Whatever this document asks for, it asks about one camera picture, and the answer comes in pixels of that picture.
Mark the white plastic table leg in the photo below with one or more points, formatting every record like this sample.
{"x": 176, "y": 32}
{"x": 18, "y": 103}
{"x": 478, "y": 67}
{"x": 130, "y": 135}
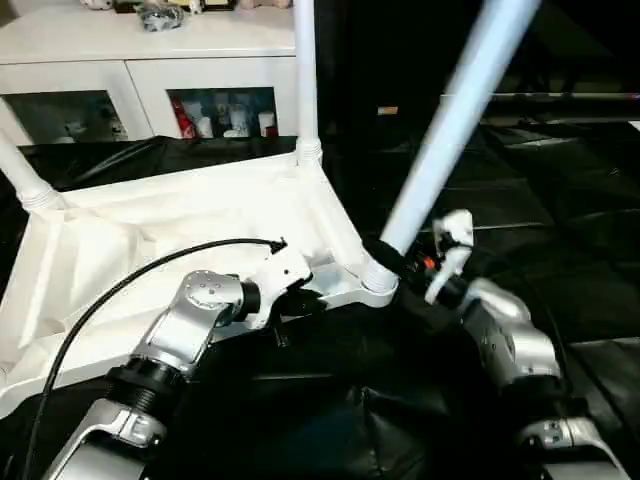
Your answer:
{"x": 450, "y": 125}
{"x": 15, "y": 165}
{"x": 306, "y": 75}

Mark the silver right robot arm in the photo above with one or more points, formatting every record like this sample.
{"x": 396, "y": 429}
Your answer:
{"x": 510, "y": 330}

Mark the black plastic mat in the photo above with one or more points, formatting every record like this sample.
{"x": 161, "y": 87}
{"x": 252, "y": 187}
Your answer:
{"x": 550, "y": 200}

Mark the small tan label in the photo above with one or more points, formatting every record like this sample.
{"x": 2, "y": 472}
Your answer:
{"x": 387, "y": 110}

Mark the red bottle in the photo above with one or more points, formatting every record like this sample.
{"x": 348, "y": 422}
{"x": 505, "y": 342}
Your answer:
{"x": 182, "y": 117}

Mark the white flat board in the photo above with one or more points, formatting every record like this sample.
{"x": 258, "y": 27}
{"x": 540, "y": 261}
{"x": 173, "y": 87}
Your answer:
{"x": 635, "y": 123}

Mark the pink plush toy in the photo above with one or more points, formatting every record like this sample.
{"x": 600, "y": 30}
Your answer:
{"x": 265, "y": 4}

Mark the white sideboard cabinet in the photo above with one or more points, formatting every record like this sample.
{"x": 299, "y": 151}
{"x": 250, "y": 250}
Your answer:
{"x": 150, "y": 65}

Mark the yellow and black box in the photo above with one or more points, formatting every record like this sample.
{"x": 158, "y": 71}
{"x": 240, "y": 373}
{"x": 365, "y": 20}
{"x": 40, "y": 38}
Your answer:
{"x": 220, "y": 4}

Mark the silvery ornament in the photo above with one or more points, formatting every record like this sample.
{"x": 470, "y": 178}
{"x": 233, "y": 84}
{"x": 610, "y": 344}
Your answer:
{"x": 160, "y": 20}

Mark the dark metal rail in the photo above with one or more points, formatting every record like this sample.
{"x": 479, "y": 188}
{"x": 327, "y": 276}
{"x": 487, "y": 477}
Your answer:
{"x": 550, "y": 95}

